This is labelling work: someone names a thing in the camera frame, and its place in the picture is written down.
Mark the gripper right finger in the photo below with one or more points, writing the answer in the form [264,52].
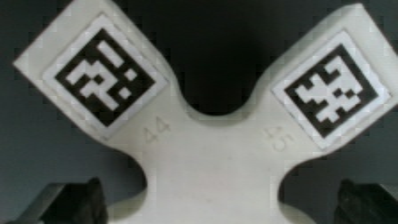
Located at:
[367,203]

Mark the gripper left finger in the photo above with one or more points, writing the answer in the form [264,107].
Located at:
[69,204]

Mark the white cross-shaped table base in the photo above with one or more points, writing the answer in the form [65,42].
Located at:
[216,158]

